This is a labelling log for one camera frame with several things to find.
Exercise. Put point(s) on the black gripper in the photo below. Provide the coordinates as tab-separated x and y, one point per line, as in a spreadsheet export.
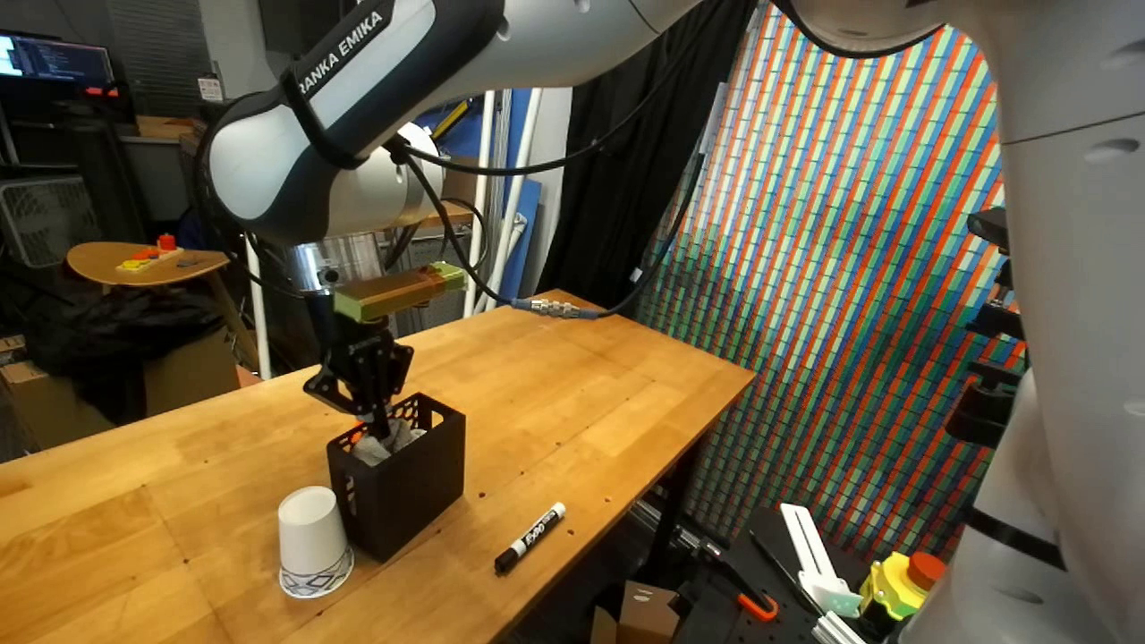
360	359

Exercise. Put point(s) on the white cloth towel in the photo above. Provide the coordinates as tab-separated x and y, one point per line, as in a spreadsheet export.
374	449

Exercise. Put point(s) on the black perforated box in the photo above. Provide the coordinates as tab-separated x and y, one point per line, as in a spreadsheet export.
405	488

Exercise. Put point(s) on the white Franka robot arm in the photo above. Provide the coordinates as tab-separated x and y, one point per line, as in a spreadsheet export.
360	108

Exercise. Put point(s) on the large cardboard box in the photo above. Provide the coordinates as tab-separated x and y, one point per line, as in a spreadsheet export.
192	370

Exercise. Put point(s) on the brown cardboard box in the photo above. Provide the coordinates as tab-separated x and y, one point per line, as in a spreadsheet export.
647	610

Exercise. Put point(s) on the white paper cup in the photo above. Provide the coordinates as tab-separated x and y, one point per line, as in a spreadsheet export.
312	541

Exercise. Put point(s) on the short white slanted pole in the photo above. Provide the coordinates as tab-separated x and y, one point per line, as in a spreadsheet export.
256	311

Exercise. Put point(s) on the black marker pen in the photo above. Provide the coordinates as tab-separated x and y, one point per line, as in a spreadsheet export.
533	538

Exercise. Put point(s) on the round wooden stool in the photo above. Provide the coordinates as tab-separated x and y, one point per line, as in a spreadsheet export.
168	270

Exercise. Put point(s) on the black bag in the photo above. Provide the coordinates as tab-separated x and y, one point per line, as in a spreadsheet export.
120	334

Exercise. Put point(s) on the small red yellow object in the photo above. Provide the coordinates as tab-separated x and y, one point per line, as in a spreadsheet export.
156	251

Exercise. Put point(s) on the multicoloured patterned panel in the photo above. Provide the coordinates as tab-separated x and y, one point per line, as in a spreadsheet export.
834	334

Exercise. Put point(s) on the computer monitor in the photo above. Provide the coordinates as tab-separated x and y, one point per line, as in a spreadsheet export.
54	58

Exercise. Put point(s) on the yellow emergency stop button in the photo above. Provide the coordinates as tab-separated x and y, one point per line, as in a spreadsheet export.
895	587

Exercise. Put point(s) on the brown yellow wrist camera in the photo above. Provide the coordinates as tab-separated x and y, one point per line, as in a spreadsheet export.
395	293

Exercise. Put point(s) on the white metal bracket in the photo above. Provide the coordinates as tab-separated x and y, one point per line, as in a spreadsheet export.
806	549

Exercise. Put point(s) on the black camera stand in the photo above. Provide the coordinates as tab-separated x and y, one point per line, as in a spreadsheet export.
985	414

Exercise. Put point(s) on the black camera on stand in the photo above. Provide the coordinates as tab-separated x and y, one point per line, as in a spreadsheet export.
988	228

